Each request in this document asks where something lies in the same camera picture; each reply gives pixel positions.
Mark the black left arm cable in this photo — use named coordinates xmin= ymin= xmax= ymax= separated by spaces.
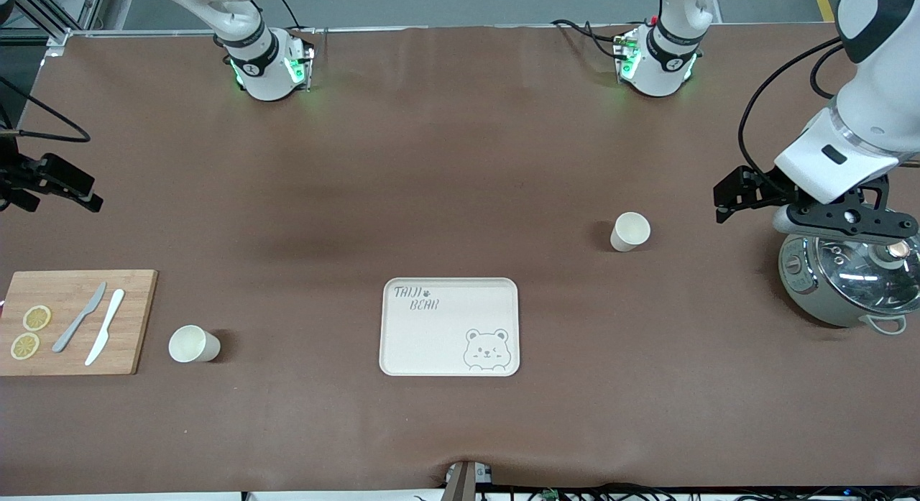
xmin=739 ymin=37 xmax=863 ymax=178

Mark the white plastic cup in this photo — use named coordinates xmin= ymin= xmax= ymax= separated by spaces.
xmin=168 ymin=325 xmax=221 ymax=364
xmin=610 ymin=212 xmax=651 ymax=252

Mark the bamboo cutting board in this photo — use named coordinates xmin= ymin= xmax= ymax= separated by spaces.
xmin=0 ymin=270 xmax=158 ymax=376

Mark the black right base cable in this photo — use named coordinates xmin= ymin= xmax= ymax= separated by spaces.
xmin=270 ymin=0 xmax=303 ymax=31

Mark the black base cable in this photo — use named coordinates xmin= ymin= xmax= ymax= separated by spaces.
xmin=270 ymin=0 xmax=303 ymax=31
xmin=551 ymin=18 xmax=626 ymax=60

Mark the grey plastic knife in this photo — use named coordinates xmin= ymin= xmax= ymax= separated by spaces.
xmin=52 ymin=282 xmax=107 ymax=354

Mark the grey electric cooking pot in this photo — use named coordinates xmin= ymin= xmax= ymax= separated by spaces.
xmin=778 ymin=231 xmax=920 ymax=335

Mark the brown table mat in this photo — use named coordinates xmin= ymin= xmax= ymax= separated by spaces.
xmin=0 ymin=23 xmax=920 ymax=496

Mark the beige bear print tray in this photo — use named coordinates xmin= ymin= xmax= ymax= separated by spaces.
xmin=379 ymin=277 xmax=520 ymax=377

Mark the glass pot lid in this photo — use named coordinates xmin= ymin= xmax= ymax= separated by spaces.
xmin=809 ymin=231 xmax=920 ymax=313

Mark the aluminium frame with black struts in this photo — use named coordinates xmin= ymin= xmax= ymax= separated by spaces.
xmin=14 ymin=0 xmax=109 ymax=45

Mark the grey camera stand bracket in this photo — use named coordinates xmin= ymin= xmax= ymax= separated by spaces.
xmin=444 ymin=459 xmax=493 ymax=501

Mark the white plastic knife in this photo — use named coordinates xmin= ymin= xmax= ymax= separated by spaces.
xmin=85 ymin=289 xmax=125 ymax=367

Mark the black left base cable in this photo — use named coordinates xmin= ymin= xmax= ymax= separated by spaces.
xmin=551 ymin=18 xmax=626 ymax=60

